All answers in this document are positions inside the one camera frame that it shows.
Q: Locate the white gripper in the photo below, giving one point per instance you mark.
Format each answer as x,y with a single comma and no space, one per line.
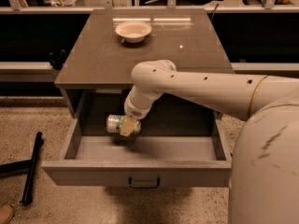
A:
133,112

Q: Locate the green white 7up can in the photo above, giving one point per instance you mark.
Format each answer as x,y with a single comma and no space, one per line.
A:
114,122

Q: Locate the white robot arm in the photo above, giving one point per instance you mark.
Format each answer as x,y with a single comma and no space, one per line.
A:
264,183

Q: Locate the open grey top drawer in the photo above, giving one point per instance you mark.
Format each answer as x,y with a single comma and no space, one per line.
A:
179,161

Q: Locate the grey cabinet with countertop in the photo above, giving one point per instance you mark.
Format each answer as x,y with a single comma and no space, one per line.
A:
101,60

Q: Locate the white bowl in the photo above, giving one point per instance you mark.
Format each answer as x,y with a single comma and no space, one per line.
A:
133,31

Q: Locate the black stand leg left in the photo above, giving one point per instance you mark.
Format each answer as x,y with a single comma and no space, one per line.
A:
26,167

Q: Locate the brown shoe tip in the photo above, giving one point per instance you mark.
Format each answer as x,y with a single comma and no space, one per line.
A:
6,213

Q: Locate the black drawer handle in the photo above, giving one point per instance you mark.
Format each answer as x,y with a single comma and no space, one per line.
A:
144,183

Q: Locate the black clamp on rail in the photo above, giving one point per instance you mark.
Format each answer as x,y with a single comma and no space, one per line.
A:
57,60

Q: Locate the grey window rail ledge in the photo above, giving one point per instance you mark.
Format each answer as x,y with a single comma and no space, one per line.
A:
27,72

